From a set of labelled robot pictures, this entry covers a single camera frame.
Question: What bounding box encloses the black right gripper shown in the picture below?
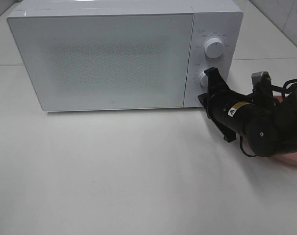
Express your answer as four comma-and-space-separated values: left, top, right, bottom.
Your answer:
198, 67, 251, 142

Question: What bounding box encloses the round white door release button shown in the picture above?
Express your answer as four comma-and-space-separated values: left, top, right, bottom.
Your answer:
196, 95, 201, 105

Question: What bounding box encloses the pink round plate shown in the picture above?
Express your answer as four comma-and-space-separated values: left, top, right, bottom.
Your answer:
274, 94, 297, 167

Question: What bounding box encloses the white microwave door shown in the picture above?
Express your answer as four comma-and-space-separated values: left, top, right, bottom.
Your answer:
7, 14, 193, 112

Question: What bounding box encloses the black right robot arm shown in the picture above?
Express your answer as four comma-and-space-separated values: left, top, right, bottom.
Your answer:
198, 67, 297, 157

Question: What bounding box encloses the lower white microwave knob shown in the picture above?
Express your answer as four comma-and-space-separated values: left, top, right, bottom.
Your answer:
198, 71, 208, 88

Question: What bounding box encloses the white microwave knob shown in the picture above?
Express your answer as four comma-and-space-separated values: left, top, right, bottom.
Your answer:
198, 71, 208, 88
204, 37, 224, 59

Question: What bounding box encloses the upper white microwave knob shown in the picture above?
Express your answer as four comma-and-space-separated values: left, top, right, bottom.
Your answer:
204, 37, 224, 59

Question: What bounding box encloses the white microwave oven body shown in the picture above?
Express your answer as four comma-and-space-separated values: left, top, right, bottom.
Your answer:
7, 0, 243, 108

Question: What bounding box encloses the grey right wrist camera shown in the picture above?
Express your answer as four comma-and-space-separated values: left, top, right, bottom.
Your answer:
251, 71, 271, 86

